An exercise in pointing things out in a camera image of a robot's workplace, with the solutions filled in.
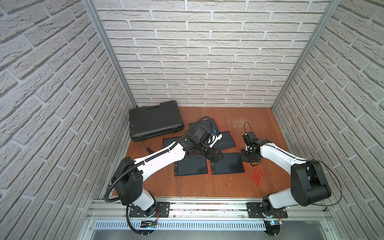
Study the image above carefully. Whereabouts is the writing tablet red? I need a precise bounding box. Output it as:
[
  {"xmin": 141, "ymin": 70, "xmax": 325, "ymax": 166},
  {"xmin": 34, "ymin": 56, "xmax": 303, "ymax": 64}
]
[
  {"xmin": 193, "ymin": 119, "xmax": 220, "ymax": 134},
  {"xmin": 162, "ymin": 137, "xmax": 180, "ymax": 148}
]

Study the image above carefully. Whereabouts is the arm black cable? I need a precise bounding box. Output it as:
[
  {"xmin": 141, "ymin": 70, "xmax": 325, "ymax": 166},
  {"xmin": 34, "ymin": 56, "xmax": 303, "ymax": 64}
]
[
  {"xmin": 103, "ymin": 116, "xmax": 214, "ymax": 236},
  {"xmin": 242, "ymin": 121, "xmax": 343, "ymax": 208}
]

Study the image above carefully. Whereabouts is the left writing tablet red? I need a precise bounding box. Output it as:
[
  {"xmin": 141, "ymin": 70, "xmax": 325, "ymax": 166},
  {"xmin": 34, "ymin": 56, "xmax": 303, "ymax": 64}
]
[{"xmin": 162, "ymin": 137, "xmax": 180, "ymax": 148}]

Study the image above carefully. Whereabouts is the far writing tablet red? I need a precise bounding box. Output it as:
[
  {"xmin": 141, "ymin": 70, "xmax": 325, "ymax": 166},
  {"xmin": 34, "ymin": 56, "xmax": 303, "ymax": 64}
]
[{"xmin": 193, "ymin": 119, "xmax": 220, "ymax": 134}]

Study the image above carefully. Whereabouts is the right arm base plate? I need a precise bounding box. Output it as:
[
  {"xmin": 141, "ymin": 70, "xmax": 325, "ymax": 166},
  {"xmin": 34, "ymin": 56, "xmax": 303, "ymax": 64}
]
[{"xmin": 246, "ymin": 202, "xmax": 288, "ymax": 219}]

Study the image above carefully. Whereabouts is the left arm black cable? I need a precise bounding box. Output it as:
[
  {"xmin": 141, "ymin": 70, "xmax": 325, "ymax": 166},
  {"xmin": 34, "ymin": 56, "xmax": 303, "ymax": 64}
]
[{"xmin": 103, "ymin": 116, "xmax": 214, "ymax": 236}]

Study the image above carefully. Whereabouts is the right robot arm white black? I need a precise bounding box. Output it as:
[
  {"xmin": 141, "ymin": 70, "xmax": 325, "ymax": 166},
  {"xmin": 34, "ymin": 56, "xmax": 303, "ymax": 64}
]
[{"xmin": 241, "ymin": 132, "xmax": 332, "ymax": 218}]

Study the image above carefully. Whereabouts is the black plastic tool case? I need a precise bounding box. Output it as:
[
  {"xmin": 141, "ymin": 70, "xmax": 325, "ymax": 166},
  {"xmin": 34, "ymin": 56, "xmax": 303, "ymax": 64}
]
[{"xmin": 129, "ymin": 100, "xmax": 184, "ymax": 142}]

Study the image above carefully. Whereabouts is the black screwdriver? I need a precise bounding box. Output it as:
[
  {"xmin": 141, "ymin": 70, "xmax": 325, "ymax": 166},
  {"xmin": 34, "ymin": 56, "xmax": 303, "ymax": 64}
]
[{"xmin": 141, "ymin": 143, "xmax": 154, "ymax": 154}]

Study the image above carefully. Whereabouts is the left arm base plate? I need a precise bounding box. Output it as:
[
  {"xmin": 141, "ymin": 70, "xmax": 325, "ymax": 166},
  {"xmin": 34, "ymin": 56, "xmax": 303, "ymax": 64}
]
[{"xmin": 129, "ymin": 202, "xmax": 170, "ymax": 218}]

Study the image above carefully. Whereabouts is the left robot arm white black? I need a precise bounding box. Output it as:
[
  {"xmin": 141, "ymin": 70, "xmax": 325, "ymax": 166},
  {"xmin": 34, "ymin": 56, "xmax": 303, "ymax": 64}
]
[{"xmin": 104, "ymin": 126, "xmax": 223, "ymax": 217}]

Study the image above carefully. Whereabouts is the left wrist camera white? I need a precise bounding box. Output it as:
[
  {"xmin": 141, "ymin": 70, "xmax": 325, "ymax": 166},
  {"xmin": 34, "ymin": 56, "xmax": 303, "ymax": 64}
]
[{"xmin": 207, "ymin": 129, "xmax": 223, "ymax": 148}]

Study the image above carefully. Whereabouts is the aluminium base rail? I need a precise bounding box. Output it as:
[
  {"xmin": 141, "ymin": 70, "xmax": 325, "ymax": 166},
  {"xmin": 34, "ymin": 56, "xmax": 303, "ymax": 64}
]
[{"xmin": 79, "ymin": 197, "xmax": 341, "ymax": 240}]

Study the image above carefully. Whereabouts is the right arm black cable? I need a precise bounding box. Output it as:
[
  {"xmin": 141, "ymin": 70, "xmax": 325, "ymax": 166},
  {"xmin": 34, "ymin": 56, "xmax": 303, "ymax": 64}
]
[{"xmin": 242, "ymin": 121, "xmax": 343, "ymax": 208}]

